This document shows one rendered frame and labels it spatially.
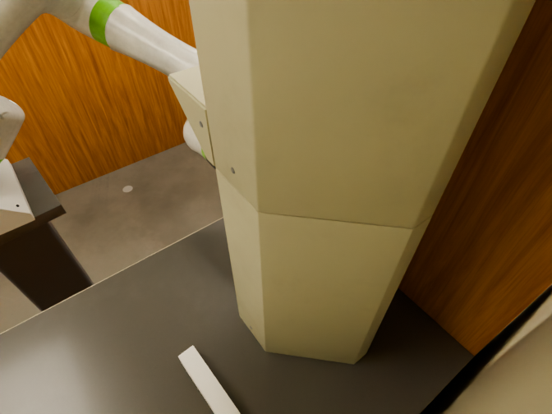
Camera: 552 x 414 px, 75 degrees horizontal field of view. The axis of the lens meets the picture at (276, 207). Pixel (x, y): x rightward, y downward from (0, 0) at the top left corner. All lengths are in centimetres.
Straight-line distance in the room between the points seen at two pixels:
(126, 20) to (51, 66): 151
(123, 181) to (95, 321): 190
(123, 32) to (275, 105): 71
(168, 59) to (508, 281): 86
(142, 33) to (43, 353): 78
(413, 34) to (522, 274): 52
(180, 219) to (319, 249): 195
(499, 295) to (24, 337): 103
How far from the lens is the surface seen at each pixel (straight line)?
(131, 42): 102
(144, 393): 89
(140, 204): 259
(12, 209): 128
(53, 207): 132
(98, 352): 96
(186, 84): 54
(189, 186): 262
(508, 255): 74
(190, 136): 94
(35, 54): 248
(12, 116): 125
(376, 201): 44
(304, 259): 54
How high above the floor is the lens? 176
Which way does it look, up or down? 47 degrees down
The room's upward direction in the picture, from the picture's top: straight up
